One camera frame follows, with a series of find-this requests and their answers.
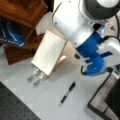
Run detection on blue and white gripper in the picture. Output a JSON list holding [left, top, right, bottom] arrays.
[[74, 31, 120, 76]]

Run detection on brown wooden shelf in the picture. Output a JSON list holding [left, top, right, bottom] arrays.
[[0, 0, 48, 65]]

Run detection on metal binder clips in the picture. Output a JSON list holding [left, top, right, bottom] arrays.
[[27, 67, 45, 87]]

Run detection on grey compartment tray box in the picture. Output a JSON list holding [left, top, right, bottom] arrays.
[[87, 71, 120, 120]]

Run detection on white spiral notebook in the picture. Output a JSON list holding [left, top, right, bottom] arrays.
[[31, 31, 67, 75]]

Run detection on black pen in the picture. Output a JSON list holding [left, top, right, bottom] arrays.
[[59, 82, 76, 106]]

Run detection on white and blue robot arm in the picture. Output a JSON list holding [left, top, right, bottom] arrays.
[[52, 0, 120, 76]]

